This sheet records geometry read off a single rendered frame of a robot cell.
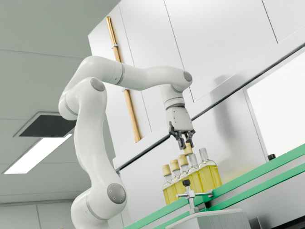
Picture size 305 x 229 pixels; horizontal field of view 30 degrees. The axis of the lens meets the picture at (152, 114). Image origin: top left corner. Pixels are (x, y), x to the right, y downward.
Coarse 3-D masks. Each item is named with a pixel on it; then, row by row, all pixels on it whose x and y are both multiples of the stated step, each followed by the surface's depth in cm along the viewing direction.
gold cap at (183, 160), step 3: (180, 156) 228; (183, 156) 227; (186, 156) 228; (180, 159) 227; (183, 159) 227; (186, 159) 227; (180, 162) 227; (183, 162) 226; (186, 162) 227; (180, 165) 227
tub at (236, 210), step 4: (200, 212) 174; (204, 212) 175; (208, 212) 176; (212, 212) 177; (216, 212) 178; (220, 212) 179; (224, 212) 180; (228, 212) 183; (232, 212) 184; (236, 212) 185; (188, 216) 175; (192, 216) 174; (196, 216) 175; (180, 220) 178; (184, 220) 177; (172, 224) 181; (176, 224) 180; (168, 228) 182
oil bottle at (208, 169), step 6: (204, 162) 216; (210, 162) 216; (198, 168) 218; (204, 168) 215; (210, 168) 215; (216, 168) 217; (204, 174) 215; (210, 174) 213; (216, 174) 215; (204, 180) 215; (210, 180) 212; (216, 180) 214; (204, 186) 215; (210, 186) 212; (216, 186) 212
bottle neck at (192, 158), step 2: (190, 154) 223; (192, 154) 223; (194, 154) 223; (188, 156) 224; (190, 156) 223; (192, 156) 223; (194, 156) 223; (190, 158) 223; (192, 158) 222; (194, 158) 222; (196, 158) 223; (190, 160) 223; (192, 160) 222; (194, 160) 222; (196, 160) 222; (190, 162) 223; (192, 162) 222; (194, 162) 222; (196, 162) 222; (192, 164) 222; (194, 164) 221
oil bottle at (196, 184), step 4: (196, 164) 221; (192, 168) 220; (196, 168) 219; (188, 172) 221; (192, 172) 219; (196, 172) 218; (188, 176) 221; (192, 176) 219; (196, 176) 218; (192, 180) 219; (196, 180) 218; (200, 180) 217; (192, 184) 219; (196, 184) 218; (200, 184) 216; (192, 188) 219; (196, 188) 217; (200, 188) 216; (196, 192) 217; (200, 192) 216; (196, 196) 217
